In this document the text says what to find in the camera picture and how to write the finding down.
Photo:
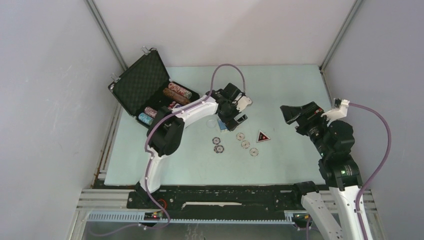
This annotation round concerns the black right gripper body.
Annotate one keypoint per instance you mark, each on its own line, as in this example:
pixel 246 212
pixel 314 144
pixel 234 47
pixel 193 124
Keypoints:
pixel 312 126

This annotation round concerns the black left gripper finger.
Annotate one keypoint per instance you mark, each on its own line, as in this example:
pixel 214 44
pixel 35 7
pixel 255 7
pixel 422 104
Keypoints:
pixel 232 124
pixel 241 119

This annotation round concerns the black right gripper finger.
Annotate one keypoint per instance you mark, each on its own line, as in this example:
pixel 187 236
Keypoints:
pixel 291 113
pixel 311 108

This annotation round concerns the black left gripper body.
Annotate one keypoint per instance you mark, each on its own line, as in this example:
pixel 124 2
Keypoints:
pixel 230 112

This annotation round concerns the blue card deck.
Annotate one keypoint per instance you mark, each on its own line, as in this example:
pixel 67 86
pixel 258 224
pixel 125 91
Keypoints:
pixel 222 126

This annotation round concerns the clear dealer button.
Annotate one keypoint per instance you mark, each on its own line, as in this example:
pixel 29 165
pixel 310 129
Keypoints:
pixel 211 123

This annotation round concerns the red black triangle token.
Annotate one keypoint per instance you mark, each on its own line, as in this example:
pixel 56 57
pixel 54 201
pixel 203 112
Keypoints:
pixel 262 137

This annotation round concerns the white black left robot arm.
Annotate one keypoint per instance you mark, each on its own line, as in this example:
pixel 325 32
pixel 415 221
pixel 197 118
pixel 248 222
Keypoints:
pixel 165 134

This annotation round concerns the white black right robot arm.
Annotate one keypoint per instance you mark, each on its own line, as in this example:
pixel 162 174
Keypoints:
pixel 333 139

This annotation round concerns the blue white poker chip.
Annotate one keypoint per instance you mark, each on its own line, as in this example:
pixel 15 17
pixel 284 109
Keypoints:
pixel 219 149
pixel 216 140

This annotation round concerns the brown orange chip row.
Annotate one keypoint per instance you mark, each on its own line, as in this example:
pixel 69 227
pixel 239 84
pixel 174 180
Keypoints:
pixel 176 97

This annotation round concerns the red card deck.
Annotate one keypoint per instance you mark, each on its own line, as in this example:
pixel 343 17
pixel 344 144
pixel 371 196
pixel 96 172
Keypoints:
pixel 176 106

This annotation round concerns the red white chip row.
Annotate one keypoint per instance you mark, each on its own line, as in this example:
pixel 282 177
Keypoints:
pixel 180 90

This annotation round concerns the purple chip row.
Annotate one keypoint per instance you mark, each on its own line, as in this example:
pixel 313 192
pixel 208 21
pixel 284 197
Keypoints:
pixel 150 112

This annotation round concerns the green blue chip row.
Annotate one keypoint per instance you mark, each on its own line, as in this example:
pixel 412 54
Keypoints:
pixel 145 118

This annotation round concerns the black aluminium poker case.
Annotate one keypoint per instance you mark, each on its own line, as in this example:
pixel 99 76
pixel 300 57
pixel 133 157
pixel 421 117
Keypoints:
pixel 142 86

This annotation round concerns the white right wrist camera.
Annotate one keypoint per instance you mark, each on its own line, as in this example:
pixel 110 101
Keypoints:
pixel 339 110

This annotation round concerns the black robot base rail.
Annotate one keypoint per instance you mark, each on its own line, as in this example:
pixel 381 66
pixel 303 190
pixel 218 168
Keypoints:
pixel 230 202

